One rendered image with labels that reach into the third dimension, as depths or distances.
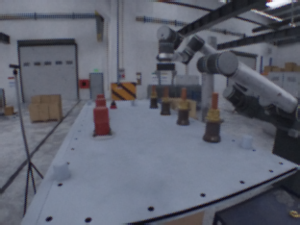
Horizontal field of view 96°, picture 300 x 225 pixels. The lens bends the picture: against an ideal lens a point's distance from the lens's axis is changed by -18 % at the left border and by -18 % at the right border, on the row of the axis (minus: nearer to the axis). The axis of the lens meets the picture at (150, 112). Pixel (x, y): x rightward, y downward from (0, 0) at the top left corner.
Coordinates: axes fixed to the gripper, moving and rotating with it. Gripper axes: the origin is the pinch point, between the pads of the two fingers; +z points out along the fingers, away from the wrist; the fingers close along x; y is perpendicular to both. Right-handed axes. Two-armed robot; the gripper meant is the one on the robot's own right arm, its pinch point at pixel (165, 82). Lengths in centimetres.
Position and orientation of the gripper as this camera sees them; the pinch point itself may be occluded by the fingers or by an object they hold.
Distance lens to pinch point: 117.0
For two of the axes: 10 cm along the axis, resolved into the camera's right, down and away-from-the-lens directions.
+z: 0.0, 9.8, 2.1
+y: -2.1, 2.0, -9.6
